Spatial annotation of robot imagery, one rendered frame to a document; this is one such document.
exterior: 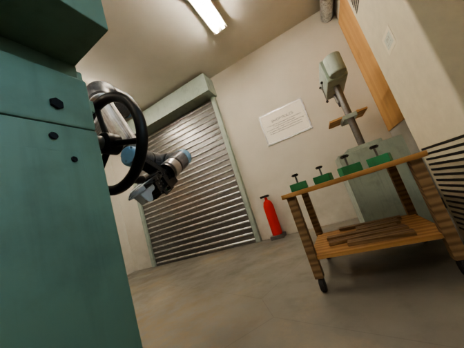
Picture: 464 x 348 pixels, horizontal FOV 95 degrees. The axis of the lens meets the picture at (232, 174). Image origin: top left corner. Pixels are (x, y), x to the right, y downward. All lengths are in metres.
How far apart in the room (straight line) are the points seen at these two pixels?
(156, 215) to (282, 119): 2.72
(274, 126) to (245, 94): 0.69
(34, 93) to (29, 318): 0.26
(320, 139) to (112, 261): 2.89
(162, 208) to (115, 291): 3.72
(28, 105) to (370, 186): 2.04
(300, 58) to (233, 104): 1.13
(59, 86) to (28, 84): 0.04
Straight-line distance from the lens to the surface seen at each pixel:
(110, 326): 0.34
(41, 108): 0.38
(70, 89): 0.42
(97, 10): 0.44
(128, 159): 0.84
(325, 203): 3.02
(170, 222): 3.97
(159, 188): 0.77
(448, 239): 1.27
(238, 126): 3.36
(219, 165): 3.37
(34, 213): 0.32
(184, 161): 0.89
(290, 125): 3.12
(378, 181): 2.09
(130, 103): 0.62
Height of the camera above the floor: 0.53
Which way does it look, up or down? 9 degrees up
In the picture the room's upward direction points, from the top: 18 degrees counter-clockwise
